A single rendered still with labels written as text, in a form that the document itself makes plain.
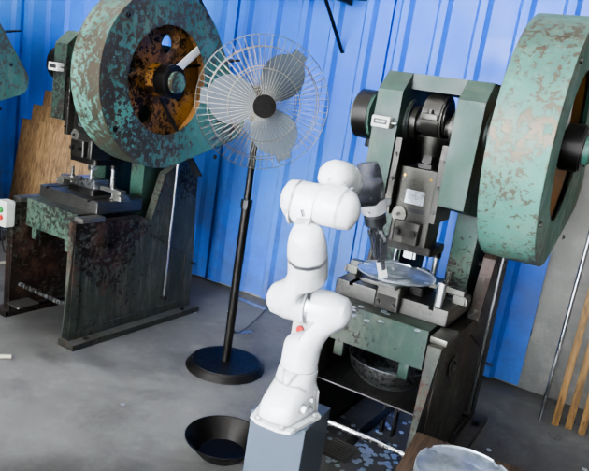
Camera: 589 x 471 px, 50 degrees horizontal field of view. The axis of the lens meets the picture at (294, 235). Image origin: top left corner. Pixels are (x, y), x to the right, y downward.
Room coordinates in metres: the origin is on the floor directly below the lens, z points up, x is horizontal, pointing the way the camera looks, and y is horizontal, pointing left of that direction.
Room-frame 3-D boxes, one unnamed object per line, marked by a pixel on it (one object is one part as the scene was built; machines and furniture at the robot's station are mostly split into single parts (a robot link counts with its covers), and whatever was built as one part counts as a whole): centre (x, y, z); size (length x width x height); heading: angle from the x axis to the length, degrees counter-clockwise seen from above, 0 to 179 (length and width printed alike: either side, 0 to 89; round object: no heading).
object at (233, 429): (2.16, 0.15, 0.04); 0.30 x 0.30 x 0.07
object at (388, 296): (2.21, -0.37, 0.72); 0.25 x 0.14 x 0.14; 151
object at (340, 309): (1.73, -0.11, 0.71); 0.18 x 0.11 x 0.25; 73
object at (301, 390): (1.70, -0.05, 0.52); 0.22 x 0.19 x 0.14; 154
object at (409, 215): (2.32, -0.43, 1.04); 0.17 x 0.15 x 0.30; 151
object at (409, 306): (2.36, -0.45, 0.68); 0.45 x 0.30 x 0.06; 61
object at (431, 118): (2.36, -0.45, 1.27); 0.21 x 0.12 x 0.34; 151
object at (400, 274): (2.25, -0.39, 0.78); 0.29 x 0.29 x 0.01
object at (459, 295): (2.28, -0.60, 0.76); 0.17 x 0.06 x 0.10; 61
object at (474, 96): (2.49, -0.52, 0.83); 0.79 x 0.43 x 1.34; 151
